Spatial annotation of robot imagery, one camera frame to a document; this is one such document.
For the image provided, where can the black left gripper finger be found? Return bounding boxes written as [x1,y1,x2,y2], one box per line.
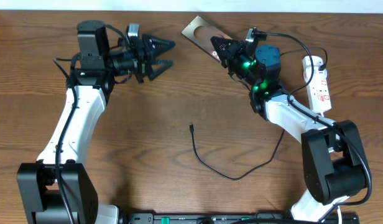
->
[142,34,176,58]
[148,59,173,81]

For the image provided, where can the black USB charging cable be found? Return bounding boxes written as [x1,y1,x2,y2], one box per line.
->
[189,47,328,181]

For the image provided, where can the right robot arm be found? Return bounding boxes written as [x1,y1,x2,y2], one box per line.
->
[210,33,372,223]

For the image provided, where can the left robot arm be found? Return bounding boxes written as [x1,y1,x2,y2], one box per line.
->
[17,20,175,223]

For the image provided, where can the white USB charger plug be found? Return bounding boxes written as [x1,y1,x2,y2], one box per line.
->
[303,67,328,83]

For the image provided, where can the white power strip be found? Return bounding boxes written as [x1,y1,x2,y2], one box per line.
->
[302,55,331,115]

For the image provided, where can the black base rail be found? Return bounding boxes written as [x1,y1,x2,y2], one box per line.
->
[118,212,359,224]

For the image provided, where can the white power strip cord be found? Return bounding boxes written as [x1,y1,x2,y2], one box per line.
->
[320,112,343,224]

